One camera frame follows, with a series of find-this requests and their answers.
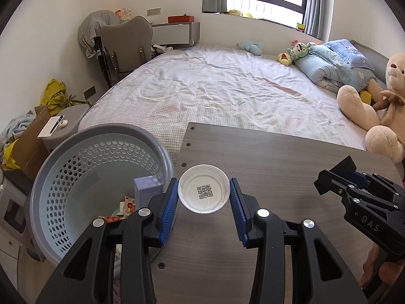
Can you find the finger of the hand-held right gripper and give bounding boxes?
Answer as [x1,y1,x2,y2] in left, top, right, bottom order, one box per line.
[329,156,371,191]
[314,169,350,197]

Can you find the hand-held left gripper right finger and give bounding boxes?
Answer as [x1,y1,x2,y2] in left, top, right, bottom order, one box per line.
[230,177,361,304]

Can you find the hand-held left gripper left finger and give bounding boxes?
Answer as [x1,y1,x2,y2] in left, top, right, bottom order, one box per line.
[35,177,180,304]

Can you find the purple cartoon rabbit box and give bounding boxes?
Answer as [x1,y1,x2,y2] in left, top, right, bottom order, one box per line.
[133,176,163,210]

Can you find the red white snack wrapper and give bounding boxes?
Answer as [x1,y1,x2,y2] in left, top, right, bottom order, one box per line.
[104,196,138,225]

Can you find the white plastic lid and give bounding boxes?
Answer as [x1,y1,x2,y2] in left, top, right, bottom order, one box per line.
[178,164,231,213]

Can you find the grey perforated plastic basket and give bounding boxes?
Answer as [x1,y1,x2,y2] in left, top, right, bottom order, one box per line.
[30,123,175,267]

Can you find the person's right hand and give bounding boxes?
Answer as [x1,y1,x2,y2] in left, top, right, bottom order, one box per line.
[364,247,405,287]

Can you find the large beige teddy bear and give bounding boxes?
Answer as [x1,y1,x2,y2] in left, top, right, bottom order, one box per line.
[337,52,405,163]

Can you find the rolled light blue quilt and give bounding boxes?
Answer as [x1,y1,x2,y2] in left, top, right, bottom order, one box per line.
[294,46,377,94]

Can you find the grey headboard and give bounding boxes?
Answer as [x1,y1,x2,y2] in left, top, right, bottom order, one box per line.
[350,40,390,80]

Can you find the blue printed pillow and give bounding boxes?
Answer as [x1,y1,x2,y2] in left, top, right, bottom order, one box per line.
[324,39,375,70]

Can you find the green plush toy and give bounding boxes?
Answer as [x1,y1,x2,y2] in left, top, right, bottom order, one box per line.
[287,41,314,61]

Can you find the bed with pale checked sheet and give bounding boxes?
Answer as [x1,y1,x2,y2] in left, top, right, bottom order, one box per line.
[78,44,371,153]

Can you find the grey round stool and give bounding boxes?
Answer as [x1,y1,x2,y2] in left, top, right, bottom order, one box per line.
[43,104,89,153]

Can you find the white notepad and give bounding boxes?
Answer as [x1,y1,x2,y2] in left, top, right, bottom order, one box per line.
[37,116,65,139]

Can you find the light blue plush toy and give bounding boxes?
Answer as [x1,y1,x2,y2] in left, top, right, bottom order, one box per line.
[237,41,264,54]

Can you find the cardboard box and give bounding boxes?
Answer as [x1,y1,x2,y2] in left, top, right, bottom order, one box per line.
[11,106,51,178]

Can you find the white drawer cabinet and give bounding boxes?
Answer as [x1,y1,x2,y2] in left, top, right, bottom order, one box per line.
[0,171,42,295]

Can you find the yellow bag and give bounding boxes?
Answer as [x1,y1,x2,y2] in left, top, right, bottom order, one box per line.
[39,79,92,116]

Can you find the yellow cloth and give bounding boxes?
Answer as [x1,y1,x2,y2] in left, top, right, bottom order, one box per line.
[3,139,21,170]

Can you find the blue grey blanket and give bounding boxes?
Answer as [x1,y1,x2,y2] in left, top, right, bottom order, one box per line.
[0,114,35,153]

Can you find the grey chair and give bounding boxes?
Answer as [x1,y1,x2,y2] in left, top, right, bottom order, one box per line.
[100,16,154,86]

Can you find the grey clothes on chair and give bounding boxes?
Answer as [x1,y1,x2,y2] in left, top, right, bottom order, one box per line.
[78,11,121,59]

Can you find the floral pink box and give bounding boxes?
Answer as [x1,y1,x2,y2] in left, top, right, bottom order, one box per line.
[114,8,132,23]

